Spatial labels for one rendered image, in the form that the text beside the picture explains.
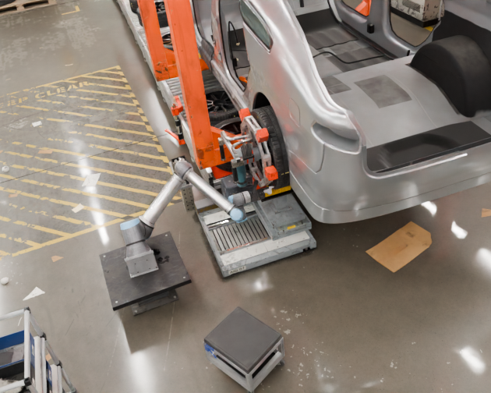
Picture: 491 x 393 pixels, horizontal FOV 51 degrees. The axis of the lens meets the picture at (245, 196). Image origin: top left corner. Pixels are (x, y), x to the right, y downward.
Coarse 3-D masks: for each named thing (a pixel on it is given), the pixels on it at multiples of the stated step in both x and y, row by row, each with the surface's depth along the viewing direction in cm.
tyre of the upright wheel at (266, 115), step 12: (264, 108) 398; (264, 120) 386; (276, 120) 387; (276, 132) 382; (276, 144) 381; (276, 156) 382; (276, 168) 388; (288, 168) 389; (276, 180) 397; (288, 180) 400
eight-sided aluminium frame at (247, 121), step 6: (246, 120) 398; (252, 120) 399; (240, 126) 423; (246, 126) 421; (252, 126) 390; (258, 126) 389; (246, 132) 427; (258, 144) 385; (264, 144) 385; (264, 156) 383; (264, 162) 385; (270, 162) 387; (252, 168) 432; (258, 168) 433; (252, 174) 432; (258, 174) 430; (264, 174) 392; (258, 180) 420; (264, 180) 397
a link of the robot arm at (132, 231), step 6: (126, 222) 389; (132, 222) 390; (138, 222) 393; (126, 228) 388; (132, 228) 388; (138, 228) 391; (144, 228) 402; (126, 234) 388; (132, 234) 388; (138, 234) 390; (144, 234) 401; (126, 240) 389; (132, 240) 387; (138, 240) 388
